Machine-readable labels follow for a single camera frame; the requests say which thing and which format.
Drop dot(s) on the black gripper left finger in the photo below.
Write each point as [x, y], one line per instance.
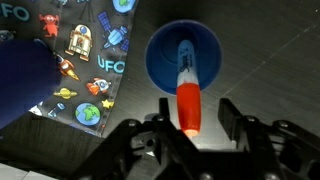
[164, 108]

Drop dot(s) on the blue plastic cup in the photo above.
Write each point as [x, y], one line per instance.
[163, 56]

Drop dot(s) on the dark blue bottle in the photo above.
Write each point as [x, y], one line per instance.
[23, 80]

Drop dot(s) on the orange capped white marker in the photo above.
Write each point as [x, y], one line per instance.
[188, 100]

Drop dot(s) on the space print dark cloth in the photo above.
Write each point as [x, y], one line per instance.
[86, 50]

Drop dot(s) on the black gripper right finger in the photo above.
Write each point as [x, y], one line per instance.
[230, 118]

